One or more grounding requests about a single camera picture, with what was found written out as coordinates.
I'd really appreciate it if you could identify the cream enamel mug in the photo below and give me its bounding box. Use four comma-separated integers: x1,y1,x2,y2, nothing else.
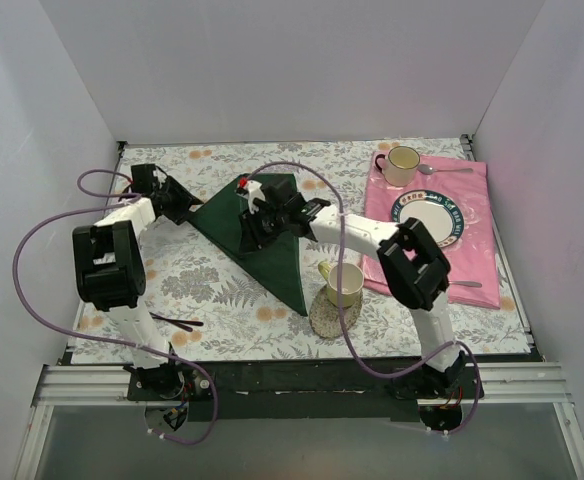
374,146,421,187

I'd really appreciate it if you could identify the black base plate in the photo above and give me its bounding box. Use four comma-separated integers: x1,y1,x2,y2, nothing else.
124,357,484,431

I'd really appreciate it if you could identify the dark green cloth napkin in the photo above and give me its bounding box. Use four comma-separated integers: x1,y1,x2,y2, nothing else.
190,178,307,316

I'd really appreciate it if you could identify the pink satin placemat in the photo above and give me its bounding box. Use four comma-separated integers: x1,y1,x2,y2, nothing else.
364,155,501,309

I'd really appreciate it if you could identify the speckled round coaster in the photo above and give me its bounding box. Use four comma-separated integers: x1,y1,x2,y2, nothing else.
308,287,363,339

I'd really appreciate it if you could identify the yellow-green mug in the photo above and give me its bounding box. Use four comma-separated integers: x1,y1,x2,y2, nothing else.
318,261,364,308

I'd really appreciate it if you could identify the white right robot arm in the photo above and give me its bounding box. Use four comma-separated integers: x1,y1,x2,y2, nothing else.
236,177,465,398

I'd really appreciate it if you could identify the white plate green rim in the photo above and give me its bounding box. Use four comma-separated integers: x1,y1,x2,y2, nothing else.
391,190,465,248

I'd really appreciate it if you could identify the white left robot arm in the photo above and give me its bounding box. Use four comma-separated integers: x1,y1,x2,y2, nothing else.
72,164,203,400

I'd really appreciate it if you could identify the silver spoon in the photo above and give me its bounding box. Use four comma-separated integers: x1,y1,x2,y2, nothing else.
417,164,474,175

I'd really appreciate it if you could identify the purple metal spoon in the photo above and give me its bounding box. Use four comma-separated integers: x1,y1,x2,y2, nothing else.
150,312,204,331

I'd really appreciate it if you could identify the aluminium frame rail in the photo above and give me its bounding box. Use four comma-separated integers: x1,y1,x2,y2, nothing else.
14,358,584,479

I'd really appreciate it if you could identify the silver fork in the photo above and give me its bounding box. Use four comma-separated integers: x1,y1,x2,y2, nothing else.
449,281,483,288

